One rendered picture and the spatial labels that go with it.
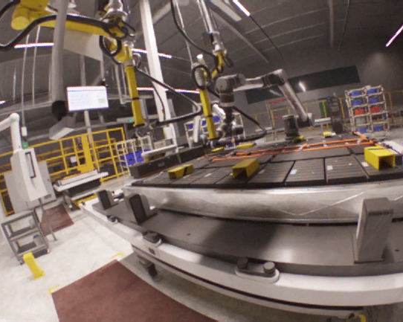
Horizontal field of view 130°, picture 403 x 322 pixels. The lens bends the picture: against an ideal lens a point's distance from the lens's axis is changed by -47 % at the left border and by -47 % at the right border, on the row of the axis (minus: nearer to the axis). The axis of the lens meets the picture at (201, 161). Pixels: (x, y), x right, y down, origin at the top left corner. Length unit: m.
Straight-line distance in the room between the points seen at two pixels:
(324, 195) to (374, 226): 0.20
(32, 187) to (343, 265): 3.34
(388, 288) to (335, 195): 0.30
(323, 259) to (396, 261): 0.19
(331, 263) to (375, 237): 0.12
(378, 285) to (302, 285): 0.19
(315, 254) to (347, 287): 0.12
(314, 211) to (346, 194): 0.11
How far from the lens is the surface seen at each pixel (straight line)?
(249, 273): 0.48
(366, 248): 0.45
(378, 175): 0.63
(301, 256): 0.48
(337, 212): 0.57
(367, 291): 0.48
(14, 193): 9.88
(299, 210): 0.57
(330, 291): 0.47
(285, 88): 2.13
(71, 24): 1.10
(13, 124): 3.59
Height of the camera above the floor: 1.20
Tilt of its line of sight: 8 degrees down
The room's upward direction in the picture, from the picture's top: 13 degrees counter-clockwise
